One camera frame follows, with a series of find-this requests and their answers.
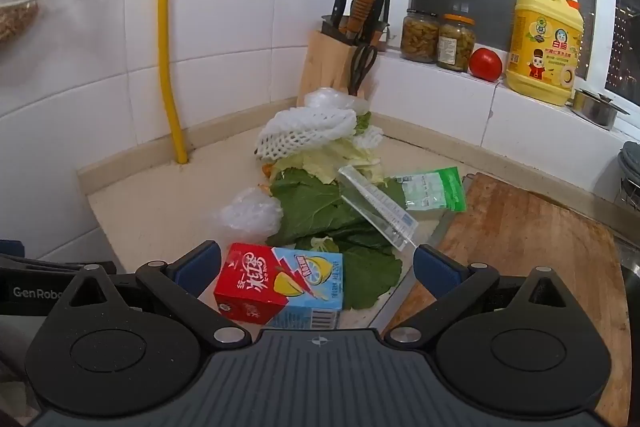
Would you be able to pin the white foam fruit net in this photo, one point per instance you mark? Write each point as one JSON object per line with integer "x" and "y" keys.
{"x": 305, "y": 132}

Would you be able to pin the green and white packet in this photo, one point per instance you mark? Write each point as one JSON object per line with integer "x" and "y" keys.
{"x": 432, "y": 192}

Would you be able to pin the small steel pot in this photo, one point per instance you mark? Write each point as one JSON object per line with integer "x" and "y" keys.
{"x": 595, "y": 109}

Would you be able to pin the large green vegetable leaf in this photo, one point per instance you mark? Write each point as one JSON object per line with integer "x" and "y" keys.
{"x": 310, "y": 207}

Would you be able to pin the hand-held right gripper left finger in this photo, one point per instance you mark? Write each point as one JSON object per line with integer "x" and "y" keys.
{"x": 200, "y": 261}

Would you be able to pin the wooden cutting board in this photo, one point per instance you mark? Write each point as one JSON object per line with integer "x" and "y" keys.
{"x": 525, "y": 227}

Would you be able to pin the clear plastic blister package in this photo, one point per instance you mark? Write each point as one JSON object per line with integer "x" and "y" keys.
{"x": 372, "y": 204}

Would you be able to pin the metal dish rack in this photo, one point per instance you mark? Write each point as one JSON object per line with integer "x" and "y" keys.
{"x": 629, "y": 172}

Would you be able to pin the orange lid pickle jar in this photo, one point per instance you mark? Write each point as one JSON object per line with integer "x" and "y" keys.
{"x": 456, "y": 44}

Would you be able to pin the pale cabbage leaves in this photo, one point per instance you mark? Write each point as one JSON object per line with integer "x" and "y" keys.
{"x": 320, "y": 162}

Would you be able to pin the yellow detergent pump bottle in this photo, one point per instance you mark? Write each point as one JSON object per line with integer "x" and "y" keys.
{"x": 542, "y": 52}

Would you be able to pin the small white foam net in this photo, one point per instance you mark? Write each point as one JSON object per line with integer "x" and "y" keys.
{"x": 367, "y": 137}

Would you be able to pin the red tomato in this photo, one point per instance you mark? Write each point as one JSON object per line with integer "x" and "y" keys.
{"x": 485, "y": 64}

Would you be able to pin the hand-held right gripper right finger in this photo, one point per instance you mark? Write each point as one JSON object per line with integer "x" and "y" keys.
{"x": 434, "y": 271}

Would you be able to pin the wooden knife block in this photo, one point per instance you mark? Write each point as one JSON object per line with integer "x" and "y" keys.
{"x": 320, "y": 67}

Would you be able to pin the red and blue drink carton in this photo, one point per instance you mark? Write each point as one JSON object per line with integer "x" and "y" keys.
{"x": 260, "y": 279}

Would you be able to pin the dark lid pickle jar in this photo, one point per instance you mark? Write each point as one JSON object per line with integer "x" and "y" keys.
{"x": 419, "y": 37}

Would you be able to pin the black kitchen scissors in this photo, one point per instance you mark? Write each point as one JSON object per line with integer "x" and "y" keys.
{"x": 364, "y": 64}

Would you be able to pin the yellow pipe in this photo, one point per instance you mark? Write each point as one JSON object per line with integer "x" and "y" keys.
{"x": 167, "y": 57}

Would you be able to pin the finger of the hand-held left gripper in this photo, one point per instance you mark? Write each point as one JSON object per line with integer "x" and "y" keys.
{"x": 10, "y": 250}

